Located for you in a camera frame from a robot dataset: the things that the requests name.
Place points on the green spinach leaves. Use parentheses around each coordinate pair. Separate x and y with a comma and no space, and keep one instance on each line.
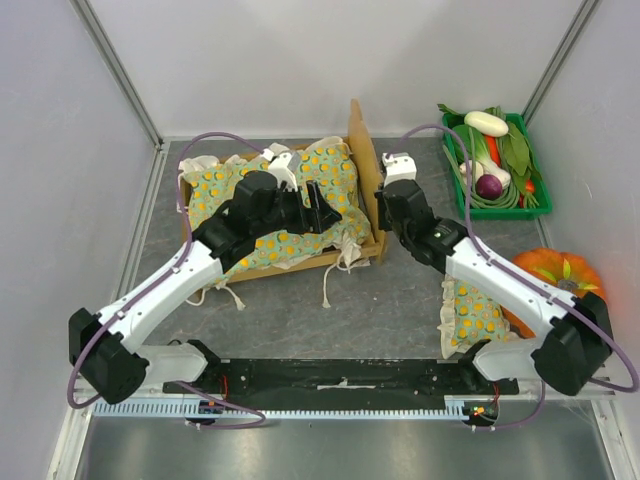
(517,157)

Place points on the purple onion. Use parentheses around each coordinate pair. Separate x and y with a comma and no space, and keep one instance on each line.
(488,187)

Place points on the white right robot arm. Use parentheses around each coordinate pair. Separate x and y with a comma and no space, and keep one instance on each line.
(568,346)

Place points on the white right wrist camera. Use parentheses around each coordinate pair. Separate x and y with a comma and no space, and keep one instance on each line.
(399,166)

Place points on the white eggplant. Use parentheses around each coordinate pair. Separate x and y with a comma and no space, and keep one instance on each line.
(486,123)

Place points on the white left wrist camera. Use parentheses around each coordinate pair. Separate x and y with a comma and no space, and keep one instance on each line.
(283,167)

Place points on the small lemon print pillow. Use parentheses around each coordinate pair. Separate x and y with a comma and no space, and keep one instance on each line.
(468,316)

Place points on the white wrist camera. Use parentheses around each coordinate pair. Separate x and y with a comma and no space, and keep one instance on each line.
(399,166)
(283,167)

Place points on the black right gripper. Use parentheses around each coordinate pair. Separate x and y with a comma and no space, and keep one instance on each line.
(386,206)

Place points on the wooden pet bed frame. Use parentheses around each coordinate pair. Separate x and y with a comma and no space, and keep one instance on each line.
(360,180)

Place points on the lemon print cushion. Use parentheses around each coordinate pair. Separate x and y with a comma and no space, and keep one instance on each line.
(254,222)

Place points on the white cable duct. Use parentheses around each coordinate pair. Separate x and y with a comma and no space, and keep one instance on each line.
(199,409)

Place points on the white mushroom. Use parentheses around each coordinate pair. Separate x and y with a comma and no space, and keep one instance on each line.
(469,171)

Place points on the orange carrot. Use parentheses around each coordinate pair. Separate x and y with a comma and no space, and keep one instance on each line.
(493,149)

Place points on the green plastic crate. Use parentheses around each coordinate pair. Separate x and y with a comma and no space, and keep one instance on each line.
(529,206)

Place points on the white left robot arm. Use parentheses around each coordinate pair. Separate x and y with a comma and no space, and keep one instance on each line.
(103,346)

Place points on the orange pumpkin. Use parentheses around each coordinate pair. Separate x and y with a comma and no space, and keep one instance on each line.
(564,270)

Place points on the bok choy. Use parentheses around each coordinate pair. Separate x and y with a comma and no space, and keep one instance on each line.
(478,150)

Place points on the white rope tie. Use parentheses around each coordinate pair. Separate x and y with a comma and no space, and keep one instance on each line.
(201,296)
(350,257)

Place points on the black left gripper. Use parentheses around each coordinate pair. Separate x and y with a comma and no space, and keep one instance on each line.
(321,214)

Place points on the green long beans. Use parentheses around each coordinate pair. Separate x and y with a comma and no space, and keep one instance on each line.
(508,199)

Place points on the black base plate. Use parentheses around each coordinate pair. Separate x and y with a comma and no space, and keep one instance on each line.
(346,383)

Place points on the white front rope tie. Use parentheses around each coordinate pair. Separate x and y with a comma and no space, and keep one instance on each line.
(201,296)

